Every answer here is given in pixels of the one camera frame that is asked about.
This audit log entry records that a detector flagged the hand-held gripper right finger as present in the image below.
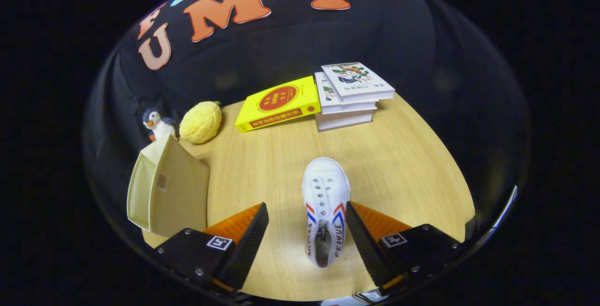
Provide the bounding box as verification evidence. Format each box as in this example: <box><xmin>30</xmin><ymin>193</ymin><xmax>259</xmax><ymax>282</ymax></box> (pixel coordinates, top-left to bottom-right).
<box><xmin>345</xmin><ymin>201</ymin><xmax>465</xmax><ymax>295</ymax></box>

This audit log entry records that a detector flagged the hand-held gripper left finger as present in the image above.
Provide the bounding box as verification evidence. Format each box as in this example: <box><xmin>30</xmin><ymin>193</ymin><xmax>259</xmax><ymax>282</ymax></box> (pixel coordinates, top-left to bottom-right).
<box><xmin>155</xmin><ymin>202</ymin><xmax>270</xmax><ymax>296</ymax></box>

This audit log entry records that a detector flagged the white canvas shoe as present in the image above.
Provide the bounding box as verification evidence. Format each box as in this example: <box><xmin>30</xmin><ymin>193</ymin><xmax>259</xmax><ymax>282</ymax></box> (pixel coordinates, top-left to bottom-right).
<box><xmin>302</xmin><ymin>157</ymin><xmax>351</xmax><ymax>268</ymax></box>

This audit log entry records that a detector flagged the beige fabric storage box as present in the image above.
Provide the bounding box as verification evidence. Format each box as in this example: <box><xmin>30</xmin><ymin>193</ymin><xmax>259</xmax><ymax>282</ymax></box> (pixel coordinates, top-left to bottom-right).
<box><xmin>127</xmin><ymin>134</ymin><xmax>210</xmax><ymax>238</ymax></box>

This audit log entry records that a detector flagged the brown cover book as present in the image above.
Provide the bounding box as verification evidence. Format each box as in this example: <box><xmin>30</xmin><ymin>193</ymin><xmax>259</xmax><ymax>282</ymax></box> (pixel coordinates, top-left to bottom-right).
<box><xmin>315</xmin><ymin>109</ymin><xmax>374</xmax><ymax>132</ymax></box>

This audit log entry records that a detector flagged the yellow bread-shaped plush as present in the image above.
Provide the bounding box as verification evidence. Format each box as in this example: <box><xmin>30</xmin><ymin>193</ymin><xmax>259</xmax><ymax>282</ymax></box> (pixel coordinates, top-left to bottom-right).
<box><xmin>180</xmin><ymin>101</ymin><xmax>223</xmax><ymax>144</ymax></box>

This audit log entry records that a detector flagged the yellow book with red circle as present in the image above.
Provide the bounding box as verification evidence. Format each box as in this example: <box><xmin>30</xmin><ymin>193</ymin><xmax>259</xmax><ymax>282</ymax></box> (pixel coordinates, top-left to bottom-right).
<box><xmin>235</xmin><ymin>76</ymin><xmax>322</xmax><ymax>133</ymax></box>

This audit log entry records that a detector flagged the penguin plush toy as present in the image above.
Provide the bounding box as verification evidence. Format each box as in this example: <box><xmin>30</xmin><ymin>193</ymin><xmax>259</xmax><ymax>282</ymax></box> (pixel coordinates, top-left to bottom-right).
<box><xmin>142</xmin><ymin>108</ymin><xmax>180</xmax><ymax>142</ymax></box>

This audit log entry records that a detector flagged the white floral cover book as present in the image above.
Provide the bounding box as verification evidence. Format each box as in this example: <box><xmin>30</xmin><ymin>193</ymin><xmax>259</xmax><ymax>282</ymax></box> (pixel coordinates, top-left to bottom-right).
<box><xmin>321</xmin><ymin>62</ymin><xmax>396</xmax><ymax>104</ymax></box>

